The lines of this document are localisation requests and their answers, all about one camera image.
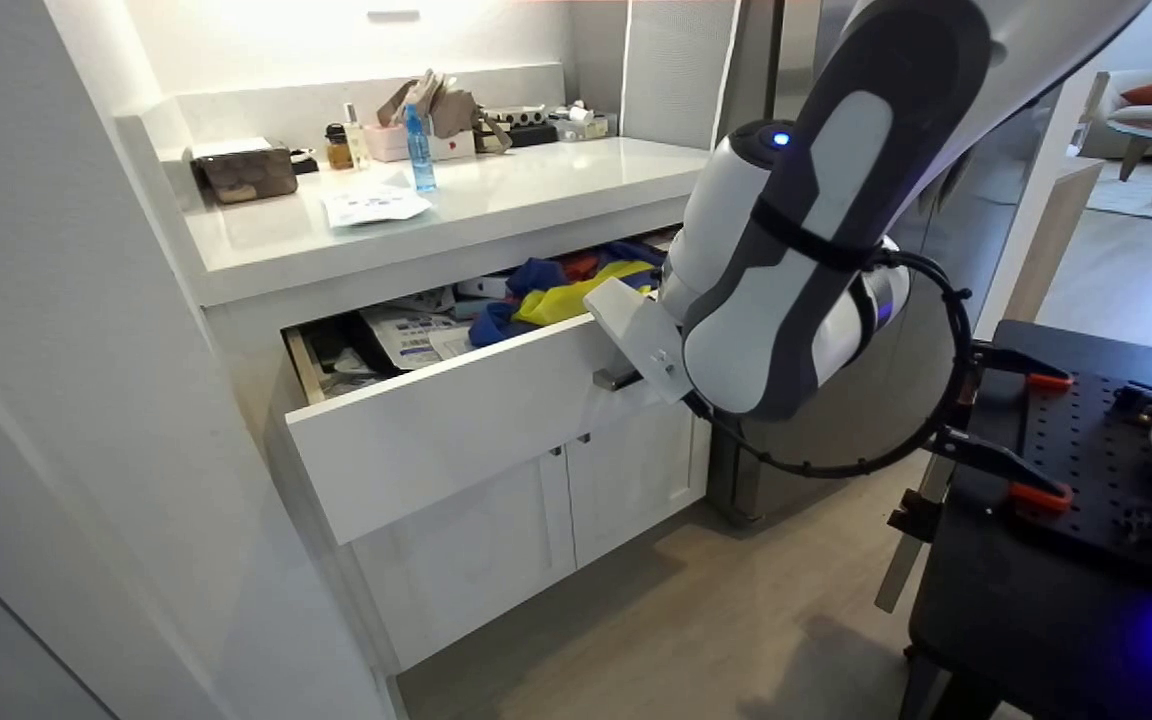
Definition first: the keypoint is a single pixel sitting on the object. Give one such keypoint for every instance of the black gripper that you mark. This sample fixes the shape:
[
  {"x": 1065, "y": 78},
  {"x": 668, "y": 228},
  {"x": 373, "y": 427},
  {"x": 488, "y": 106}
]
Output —
[{"x": 625, "y": 380}]

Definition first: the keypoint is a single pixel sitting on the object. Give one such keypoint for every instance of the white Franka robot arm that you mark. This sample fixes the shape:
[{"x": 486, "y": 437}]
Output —
[{"x": 788, "y": 267}]

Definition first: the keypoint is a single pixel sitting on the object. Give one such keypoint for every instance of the black drawer item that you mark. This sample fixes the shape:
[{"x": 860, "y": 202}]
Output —
[{"x": 338, "y": 354}]

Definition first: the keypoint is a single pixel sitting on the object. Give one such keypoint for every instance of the narrow white lower cabinet door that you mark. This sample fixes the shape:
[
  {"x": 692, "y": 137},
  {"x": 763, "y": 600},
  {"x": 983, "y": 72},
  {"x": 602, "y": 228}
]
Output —
[{"x": 637, "y": 475}]

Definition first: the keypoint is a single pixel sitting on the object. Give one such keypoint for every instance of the red cloth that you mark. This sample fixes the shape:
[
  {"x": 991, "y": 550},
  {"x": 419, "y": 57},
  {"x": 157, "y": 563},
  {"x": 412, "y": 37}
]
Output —
[{"x": 583, "y": 267}]

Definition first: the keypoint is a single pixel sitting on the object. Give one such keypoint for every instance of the dark blue cloth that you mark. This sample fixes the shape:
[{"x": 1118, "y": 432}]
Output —
[{"x": 637, "y": 255}]

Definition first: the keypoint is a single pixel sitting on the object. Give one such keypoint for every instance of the printed paper leaflets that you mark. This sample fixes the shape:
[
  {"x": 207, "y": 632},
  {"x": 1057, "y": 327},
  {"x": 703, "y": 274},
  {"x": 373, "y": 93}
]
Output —
[{"x": 423, "y": 334}]

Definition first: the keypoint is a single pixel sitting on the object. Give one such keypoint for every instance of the wide white lower cabinet door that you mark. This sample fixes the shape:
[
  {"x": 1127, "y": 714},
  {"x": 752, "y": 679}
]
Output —
[{"x": 471, "y": 567}]

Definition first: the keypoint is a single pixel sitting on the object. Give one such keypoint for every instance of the small white countertop item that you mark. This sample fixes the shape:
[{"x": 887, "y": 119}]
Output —
[{"x": 587, "y": 121}]

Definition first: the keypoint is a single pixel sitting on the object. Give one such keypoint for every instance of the black countertop item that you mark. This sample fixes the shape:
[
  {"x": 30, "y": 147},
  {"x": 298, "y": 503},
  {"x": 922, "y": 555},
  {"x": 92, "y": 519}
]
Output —
[{"x": 533, "y": 132}]

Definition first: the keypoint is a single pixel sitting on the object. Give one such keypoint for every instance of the white printed paper sheet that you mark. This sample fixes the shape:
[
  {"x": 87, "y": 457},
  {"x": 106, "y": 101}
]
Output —
[{"x": 373, "y": 207}]

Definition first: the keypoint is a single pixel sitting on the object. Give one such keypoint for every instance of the blue plastic bottle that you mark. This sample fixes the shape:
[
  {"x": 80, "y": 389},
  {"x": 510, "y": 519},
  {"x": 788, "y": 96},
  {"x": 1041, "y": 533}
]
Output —
[{"x": 419, "y": 154}]

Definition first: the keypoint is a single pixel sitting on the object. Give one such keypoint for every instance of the stainless steel refrigerator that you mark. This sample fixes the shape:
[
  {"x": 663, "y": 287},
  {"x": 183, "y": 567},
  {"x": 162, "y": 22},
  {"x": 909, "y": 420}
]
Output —
[{"x": 788, "y": 54}]

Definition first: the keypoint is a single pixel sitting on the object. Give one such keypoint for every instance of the small amber bottle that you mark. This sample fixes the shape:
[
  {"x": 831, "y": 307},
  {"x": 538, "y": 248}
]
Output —
[{"x": 338, "y": 150}]

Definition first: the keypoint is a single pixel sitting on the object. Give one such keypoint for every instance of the black perforated robot table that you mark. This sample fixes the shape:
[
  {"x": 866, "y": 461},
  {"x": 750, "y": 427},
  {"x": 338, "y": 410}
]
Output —
[{"x": 1041, "y": 600}]

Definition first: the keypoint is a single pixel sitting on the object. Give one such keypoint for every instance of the small black clamp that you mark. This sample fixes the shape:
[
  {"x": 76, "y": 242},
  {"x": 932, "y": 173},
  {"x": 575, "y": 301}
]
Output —
[{"x": 1144, "y": 407}]

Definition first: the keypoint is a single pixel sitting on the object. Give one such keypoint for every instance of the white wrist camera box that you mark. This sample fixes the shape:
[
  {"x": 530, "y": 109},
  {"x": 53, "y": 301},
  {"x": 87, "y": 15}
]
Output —
[{"x": 637, "y": 334}]

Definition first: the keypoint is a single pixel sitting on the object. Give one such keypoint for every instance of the white wall outlet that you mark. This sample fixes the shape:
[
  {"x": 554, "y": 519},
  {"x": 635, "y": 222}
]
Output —
[{"x": 393, "y": 18}]

